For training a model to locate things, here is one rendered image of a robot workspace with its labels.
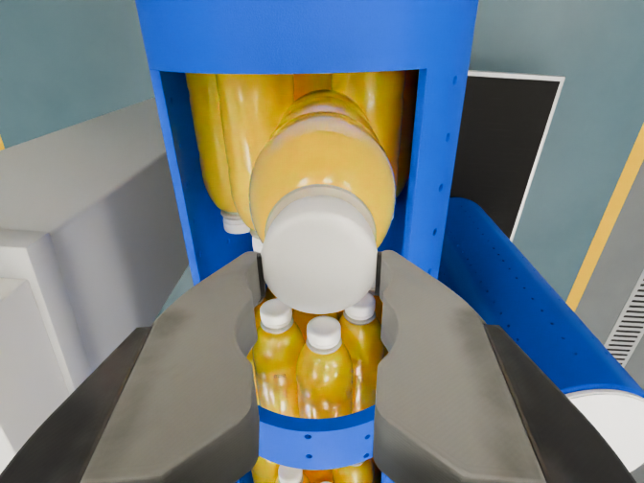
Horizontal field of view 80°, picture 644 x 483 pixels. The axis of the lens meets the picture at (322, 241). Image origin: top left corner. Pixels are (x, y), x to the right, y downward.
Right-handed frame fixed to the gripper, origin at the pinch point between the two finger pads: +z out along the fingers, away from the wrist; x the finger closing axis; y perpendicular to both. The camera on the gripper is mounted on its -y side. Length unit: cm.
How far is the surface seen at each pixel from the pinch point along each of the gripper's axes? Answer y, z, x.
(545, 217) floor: 61, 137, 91
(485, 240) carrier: 46, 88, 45
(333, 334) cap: 22.4, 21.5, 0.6
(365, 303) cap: 22.7, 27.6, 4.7
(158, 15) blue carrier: -8.2, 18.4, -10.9
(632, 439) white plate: 58, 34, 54
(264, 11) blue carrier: -8.1, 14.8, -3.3
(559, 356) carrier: 47, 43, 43
